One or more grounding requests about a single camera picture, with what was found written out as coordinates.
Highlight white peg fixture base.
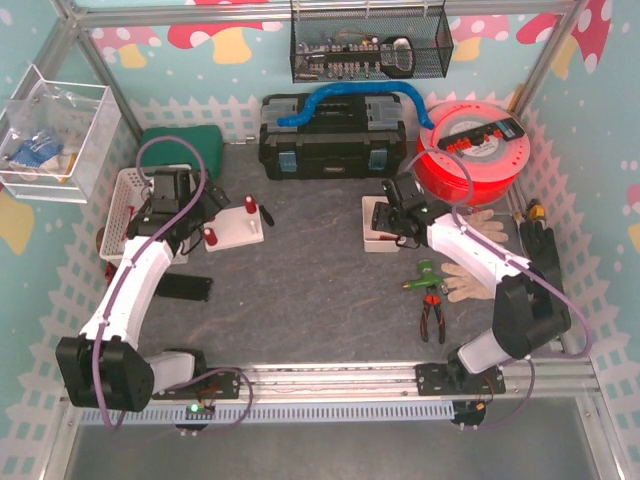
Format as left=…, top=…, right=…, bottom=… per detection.
left=203, top=207, right=264, bottom=252

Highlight large red spring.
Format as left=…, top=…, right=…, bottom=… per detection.
left=244, top=195, right=258, bottom=215

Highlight black handled screwdriver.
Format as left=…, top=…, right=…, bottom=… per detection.
left=257, top=201, right=275, bottom=227

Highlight black rectangular plate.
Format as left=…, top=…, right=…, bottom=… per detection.
left=155, top=273, right=214, bottom=302

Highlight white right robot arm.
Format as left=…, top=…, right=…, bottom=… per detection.
left=372, top=173, right=571, bottom=375

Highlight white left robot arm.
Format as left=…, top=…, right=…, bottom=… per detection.
left=55, top=180, right=229, bottom=412

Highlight white spring box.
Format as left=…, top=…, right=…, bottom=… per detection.
left=361, top=196, right=400, bottom=253

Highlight green plastic case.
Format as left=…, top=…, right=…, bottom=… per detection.
left=140, top=125, right=224, bottom=179

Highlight green hand tool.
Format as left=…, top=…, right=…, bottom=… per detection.
left=402, top=260, right=449, bottom=294

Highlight upper white work glove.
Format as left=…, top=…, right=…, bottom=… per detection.
left=465, top=209, right=509, bottom=244

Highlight white perforated basket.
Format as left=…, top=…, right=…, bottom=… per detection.
left=98, top=163, right=194, bottom=264

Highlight red filament spool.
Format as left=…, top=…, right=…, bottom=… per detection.
left=413, top=100, right=530, bottom=206

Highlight orange black pliers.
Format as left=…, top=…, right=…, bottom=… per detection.
left=418, top=293, right=447, bottom=344

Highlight black toolbox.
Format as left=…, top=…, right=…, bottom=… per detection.
left=258, top=94, right=407, bottom=181

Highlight yellow black tool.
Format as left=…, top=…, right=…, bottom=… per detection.
left=513, top=198, right=546, bottom=224

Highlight black power strip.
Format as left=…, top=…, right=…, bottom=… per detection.
left=437, top=117, right=525, bottom=153

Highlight black yellow rubber glove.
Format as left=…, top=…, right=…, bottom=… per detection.
left=519, top=220, right=564, bottom=292

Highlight clear acrylic box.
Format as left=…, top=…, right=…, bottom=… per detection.
left=1, top=66, right=121, bottom=204

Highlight blue white glove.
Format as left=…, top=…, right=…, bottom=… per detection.
left=9, top=131, right=64, bottom=173

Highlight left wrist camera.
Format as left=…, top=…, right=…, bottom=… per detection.
left=152, top=168, right=191, bottom=203

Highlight blue corrugated hose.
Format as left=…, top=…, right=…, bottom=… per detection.
left=278, top=81, right=435, bottom=131

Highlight black wire mesh basket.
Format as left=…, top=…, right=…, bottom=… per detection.
left=290, top=6, right=453, bottom=83

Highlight grey slotted cable duct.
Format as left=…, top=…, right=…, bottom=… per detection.
left=79, top=399, right=457, bottom=426

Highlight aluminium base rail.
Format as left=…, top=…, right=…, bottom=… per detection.
left=62, top=362, right=596, bottom=401

